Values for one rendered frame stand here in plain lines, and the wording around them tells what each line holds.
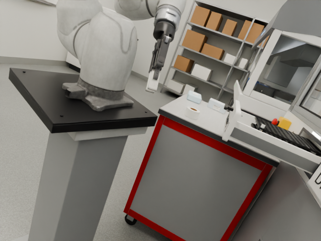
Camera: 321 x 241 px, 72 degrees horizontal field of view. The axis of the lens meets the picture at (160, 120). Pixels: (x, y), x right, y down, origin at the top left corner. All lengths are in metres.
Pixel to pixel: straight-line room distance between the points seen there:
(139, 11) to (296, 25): 1.12
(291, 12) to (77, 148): 1.50
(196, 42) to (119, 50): 4.18
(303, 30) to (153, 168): 1.27
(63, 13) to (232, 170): 0.93
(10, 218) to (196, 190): 0.94
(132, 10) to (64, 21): 0.25
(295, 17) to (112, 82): 1.33
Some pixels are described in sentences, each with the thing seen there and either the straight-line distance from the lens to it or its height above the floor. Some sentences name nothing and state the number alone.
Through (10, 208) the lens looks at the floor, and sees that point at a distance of 1.47.
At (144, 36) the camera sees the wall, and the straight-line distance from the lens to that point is 5.75.
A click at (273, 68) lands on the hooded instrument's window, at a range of 1.73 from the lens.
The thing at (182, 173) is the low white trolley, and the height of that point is 0.49.
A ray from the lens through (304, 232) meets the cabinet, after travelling 0.79.
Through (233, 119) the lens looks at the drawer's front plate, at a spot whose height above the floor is 0.90.
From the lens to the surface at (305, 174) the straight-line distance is 0.90.
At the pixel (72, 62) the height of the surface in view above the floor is 0.14.
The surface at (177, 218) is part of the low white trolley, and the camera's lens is 1.29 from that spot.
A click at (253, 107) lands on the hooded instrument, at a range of 1.72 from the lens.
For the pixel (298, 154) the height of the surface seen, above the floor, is 0.87.
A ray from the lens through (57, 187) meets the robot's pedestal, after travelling 0.89.
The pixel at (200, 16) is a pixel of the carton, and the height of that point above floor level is 1.71.
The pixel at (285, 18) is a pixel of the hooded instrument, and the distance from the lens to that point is 1.74.
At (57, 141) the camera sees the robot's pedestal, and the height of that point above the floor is 0.62.
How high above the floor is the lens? 1.05
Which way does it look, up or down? 19 degrees down
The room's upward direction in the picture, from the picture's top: 21 degrees clockwise
